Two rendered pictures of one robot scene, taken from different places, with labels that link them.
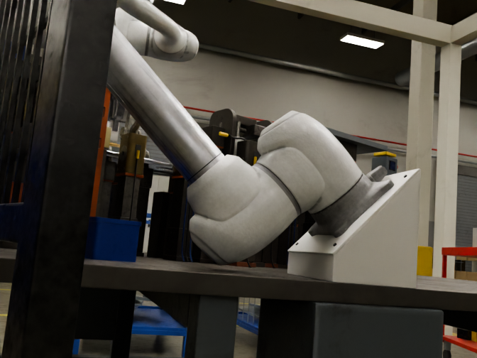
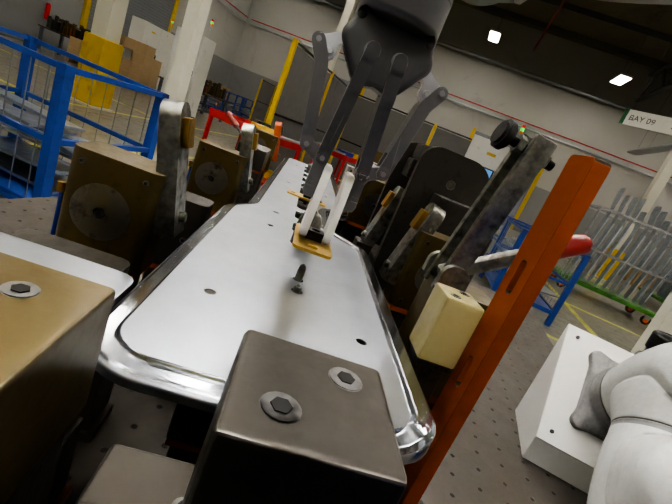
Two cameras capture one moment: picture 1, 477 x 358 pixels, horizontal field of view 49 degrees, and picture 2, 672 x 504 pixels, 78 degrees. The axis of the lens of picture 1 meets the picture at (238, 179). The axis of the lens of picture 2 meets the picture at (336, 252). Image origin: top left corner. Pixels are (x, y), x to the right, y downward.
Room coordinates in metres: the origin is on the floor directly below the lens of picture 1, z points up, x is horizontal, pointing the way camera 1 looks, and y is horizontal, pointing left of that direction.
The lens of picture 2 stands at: (1.43, 0.75, 1.15)
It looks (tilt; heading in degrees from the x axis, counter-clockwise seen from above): 15 degrees down; 298
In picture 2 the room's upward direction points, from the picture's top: 23 degrees clockwise
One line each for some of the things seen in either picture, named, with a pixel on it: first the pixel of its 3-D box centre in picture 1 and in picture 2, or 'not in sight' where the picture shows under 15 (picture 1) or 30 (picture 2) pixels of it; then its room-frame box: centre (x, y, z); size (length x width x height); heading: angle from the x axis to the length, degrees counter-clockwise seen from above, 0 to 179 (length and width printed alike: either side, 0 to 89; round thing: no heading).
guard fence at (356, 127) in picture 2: not in sight; (414, 172); (4.71, -7.19, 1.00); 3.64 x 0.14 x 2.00; 18
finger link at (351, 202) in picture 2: (117, 122); (365, 188); (1.62, 0.40, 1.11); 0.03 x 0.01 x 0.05; 37
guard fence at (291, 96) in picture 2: not in sight; (311, 130); (5.87, -5.04, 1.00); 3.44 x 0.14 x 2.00; 108
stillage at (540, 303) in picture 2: not in sight; (526, 267); (1.88, -5.20, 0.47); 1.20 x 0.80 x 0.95; 109
